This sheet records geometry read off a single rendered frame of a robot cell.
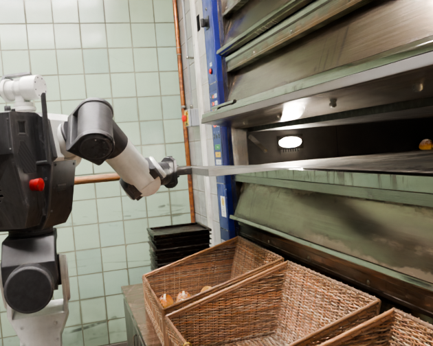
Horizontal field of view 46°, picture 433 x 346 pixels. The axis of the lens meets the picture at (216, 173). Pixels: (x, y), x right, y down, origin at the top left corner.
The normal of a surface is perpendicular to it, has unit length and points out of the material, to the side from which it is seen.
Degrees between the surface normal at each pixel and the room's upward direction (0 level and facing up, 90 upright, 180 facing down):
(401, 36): 70
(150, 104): 90
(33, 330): 74
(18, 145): 90
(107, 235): 90
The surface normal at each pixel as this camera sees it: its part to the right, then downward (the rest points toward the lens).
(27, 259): 0.13, -0.69
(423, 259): -0.93, -0.25
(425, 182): -0.96, 0.09
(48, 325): 0.24, -0.25
